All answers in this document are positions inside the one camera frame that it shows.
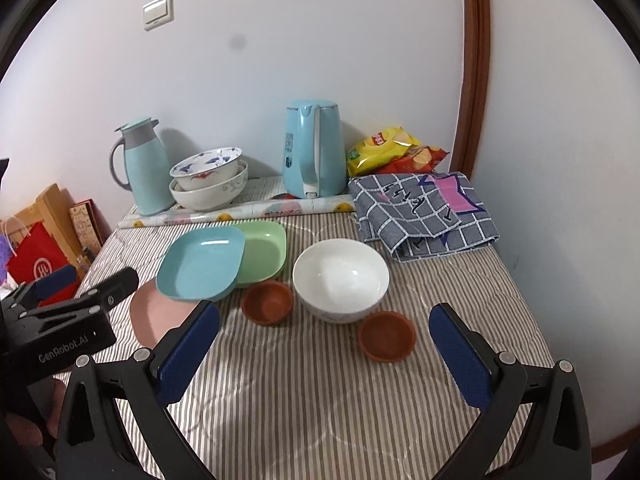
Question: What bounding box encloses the blue square plate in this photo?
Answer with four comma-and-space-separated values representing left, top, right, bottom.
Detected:
155, 226, 245, 301

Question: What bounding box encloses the brown small dish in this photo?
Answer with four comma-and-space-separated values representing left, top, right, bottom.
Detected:
357, 311, 418, 363
241, 280, 294, 326

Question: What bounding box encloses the large white bowl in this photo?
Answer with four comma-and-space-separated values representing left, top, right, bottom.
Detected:
292, 238, 390, 324

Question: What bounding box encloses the person's left hand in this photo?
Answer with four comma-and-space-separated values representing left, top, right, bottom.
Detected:
4, 378, 68, 449

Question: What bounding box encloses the pink plate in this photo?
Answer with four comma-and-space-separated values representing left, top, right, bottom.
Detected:
129, 278, 198, 349

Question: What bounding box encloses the patterned brown gift box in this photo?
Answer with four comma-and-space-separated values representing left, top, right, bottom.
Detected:
68, 198, 107, 260

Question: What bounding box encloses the light blue thermos jug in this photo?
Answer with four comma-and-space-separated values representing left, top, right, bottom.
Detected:
108, 117, 175, 216

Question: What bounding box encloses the white bowl grey swirl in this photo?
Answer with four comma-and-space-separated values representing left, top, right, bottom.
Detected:
169, 160, 248, 211

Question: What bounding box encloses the blue patterned white bowl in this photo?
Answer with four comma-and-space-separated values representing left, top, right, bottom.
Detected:
169, 146, 242, 191

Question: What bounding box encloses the green square plate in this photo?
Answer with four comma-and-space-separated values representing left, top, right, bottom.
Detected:
235, 220, 288, 288

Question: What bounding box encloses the fruit print table mat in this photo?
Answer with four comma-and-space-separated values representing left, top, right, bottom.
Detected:
117, 177, 355, 229

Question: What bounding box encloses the striped quilted table cover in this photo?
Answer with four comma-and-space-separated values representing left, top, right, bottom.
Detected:
54, 209, 557, 480

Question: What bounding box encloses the light blue electric kettle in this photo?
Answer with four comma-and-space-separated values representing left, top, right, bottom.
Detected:
282, 100, 347, 198

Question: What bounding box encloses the grey checked folded cloth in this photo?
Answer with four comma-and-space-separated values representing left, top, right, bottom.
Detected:
348, 172, 499, 262

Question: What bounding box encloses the yellow chips bag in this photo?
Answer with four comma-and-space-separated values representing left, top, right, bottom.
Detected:
346, 127, 421, 178

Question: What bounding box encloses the red snack bag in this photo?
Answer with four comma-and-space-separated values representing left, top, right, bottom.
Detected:
380, 145, 448, 174

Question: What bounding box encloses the white wall switch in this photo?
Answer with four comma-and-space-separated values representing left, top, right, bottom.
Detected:
142, 0, 175, 32

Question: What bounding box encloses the brown wooden door frame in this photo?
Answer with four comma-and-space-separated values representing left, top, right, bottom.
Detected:
450, 0, 491, 178

